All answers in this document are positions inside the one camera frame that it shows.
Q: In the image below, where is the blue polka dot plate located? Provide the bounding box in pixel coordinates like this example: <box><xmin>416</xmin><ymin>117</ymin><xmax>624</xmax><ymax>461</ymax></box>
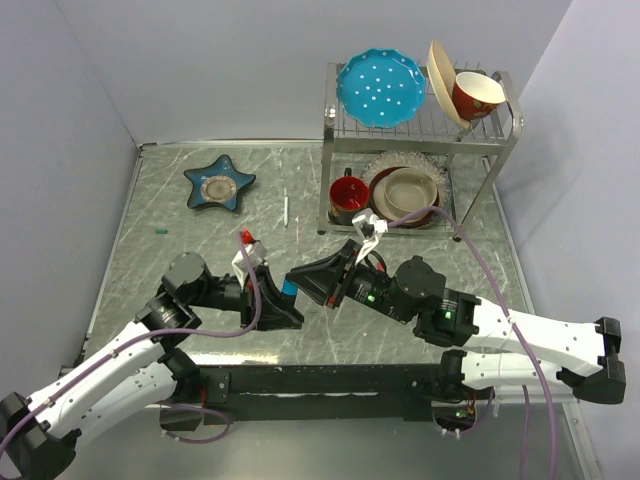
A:
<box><xmin>336</xmin><ymin>48</ymin><xmax>426</xmax><ymax>129</ymax></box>

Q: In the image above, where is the black base bar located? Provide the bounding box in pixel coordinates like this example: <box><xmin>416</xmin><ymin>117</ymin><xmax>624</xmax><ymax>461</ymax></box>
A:
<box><xmin>159</xmin><ymin>362</ymin><xmax>481</xmax><ymax>434</ymax></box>

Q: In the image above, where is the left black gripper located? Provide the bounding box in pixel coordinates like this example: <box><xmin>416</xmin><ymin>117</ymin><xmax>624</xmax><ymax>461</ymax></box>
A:
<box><xmin>188</xmin><ymin>261</ymin><xmax>304</xmax><ymax>329</ymax></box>

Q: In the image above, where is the blue star shaped dish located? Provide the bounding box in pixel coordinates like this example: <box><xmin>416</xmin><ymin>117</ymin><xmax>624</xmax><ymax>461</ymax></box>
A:
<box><xmin>183</xmin><ymin>154</ymin><xmax>256</xmax><ymax>212</ymax></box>

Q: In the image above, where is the red rimmed plate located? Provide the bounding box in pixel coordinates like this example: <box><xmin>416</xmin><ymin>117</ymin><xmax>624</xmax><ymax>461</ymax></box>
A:
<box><xmin>369</xmin><ymin>167</ymin><xmax>440</xmax><ymax>221</ymax></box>

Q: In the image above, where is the blue pen cap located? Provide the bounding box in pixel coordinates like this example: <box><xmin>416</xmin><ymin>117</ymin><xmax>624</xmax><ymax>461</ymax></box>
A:
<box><xmin>281</xmin><ymin>280</ymin><xmax>298</xmax><ymax>297</ymax></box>

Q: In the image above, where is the red bowl white inside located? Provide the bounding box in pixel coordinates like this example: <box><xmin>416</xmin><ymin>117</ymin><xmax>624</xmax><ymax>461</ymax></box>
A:
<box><xmin>452</xmin><ymin>71</ymin><xmax>506</xmax><ymax>121</ymax></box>

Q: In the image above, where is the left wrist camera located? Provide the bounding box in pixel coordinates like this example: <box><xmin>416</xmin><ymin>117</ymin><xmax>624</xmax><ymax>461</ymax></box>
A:
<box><xmin>231</xmin><ymin>229</ymin><xmax>267</xmax><ymax>287</ymax></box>

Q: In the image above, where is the beige bowl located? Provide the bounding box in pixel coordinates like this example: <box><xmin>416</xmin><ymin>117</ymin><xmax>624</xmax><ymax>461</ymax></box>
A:
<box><xmin>379</xmin><ymin>168</ymin><xmax>439</xmax><ymax>220</ymax></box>

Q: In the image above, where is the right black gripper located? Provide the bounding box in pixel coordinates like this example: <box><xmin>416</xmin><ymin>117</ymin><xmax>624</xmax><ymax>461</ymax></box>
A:
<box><xmin>282</xmin><ymin>242</ymin><xmax>408</xmax><ymax>325</ymax></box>

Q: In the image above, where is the cream plate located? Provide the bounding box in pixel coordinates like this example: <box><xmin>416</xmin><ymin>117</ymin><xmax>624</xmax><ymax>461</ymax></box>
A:
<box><xmin>427</xmin><ymin>39</ymin><xmax>471</xmax><ymax>130</ymax></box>

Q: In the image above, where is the red and black mug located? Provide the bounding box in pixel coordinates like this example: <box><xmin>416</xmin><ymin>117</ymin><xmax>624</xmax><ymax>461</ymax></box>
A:
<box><xmin>329</xmin><ymin>167</ymin><xmax>370</xmax><ymax>225</ymax></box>

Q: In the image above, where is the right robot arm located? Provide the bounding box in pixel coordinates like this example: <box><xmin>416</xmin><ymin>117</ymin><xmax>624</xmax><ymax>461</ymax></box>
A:
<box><xmin>285</xmin><ymin>240</ymin><xmax>626</xmax><ymax>405</ymax></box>

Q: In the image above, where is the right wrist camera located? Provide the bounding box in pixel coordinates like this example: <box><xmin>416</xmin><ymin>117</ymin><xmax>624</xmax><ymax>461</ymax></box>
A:
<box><xmin>352</xmin><ymin>208</ymin><xmax>388</xmax><ymax>264</ymax></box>

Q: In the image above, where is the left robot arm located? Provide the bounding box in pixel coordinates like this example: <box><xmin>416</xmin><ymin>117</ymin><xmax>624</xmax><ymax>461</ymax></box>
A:
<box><xmin>1</xmin><ymin>252</ymin><xmax>304</xmax><ymax>479</ymax></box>

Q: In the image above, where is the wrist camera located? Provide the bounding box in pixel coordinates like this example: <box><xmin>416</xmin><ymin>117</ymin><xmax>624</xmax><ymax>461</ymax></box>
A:
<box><xmin>352</xmin><ymin>208</ymin><xmax>388</xmax><ymax>264</ymax></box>
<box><xmin>231</xmin><ymin>229</ymin><xmax>267</xmax><ymax>287</ymax></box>

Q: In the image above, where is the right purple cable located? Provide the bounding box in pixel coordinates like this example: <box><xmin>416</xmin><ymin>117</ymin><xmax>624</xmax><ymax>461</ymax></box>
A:
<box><xmin>387</xmin><ymin>206</ymin><xmax>559</xmax><ymax>480</ymax></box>

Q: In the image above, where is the metal dish rack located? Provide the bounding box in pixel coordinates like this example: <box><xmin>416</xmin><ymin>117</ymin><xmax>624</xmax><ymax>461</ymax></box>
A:
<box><xmin>315</xmin><ymin>63</ymin><xmax>524</xmax><ymax>235</ymax></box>

